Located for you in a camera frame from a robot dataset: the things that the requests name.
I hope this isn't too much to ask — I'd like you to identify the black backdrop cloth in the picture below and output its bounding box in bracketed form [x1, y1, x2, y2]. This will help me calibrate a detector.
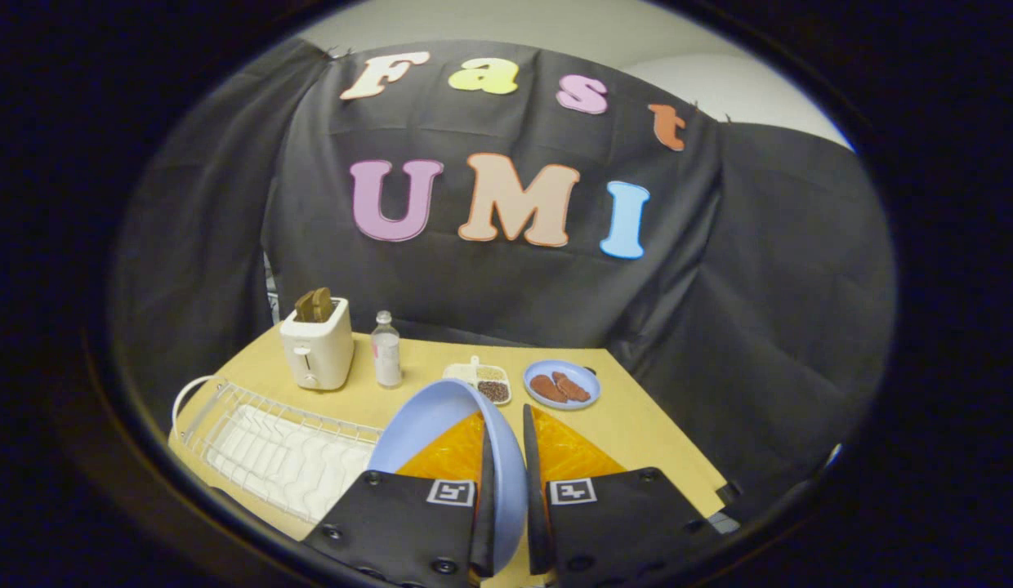
[110, 37, 897, 523]

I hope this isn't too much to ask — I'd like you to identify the white toaster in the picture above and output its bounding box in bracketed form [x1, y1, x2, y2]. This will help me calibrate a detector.
[279, 297, 355, 391]

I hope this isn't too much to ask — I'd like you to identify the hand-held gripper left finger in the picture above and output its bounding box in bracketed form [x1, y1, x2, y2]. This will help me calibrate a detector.
[301, 411, 497, 588]

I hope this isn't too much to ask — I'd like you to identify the clear plastic bottle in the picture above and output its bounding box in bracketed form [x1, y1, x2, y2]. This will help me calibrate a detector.
[370, 310, 403, 389]

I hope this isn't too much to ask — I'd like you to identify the light blue plate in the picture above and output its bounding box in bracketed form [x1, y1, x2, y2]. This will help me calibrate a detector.
[368, 378, 529, 573]

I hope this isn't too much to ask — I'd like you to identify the white wire dish rack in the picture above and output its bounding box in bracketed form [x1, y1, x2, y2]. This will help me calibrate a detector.
[172, 375, 385, 524]

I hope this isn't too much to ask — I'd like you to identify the small blue plate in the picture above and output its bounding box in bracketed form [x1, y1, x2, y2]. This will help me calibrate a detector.
[523, 360, 601, 410]

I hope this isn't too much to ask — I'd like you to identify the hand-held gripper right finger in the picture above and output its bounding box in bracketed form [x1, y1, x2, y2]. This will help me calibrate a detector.
[522, 404, 722, 588]

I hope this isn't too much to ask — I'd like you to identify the brown toast slice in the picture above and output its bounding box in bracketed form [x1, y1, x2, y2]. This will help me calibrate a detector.
[294, 287, 336, 323]

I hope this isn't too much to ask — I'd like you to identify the white divided tray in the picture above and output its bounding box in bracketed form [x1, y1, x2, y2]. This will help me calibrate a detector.
[442, 356, 512, 406]

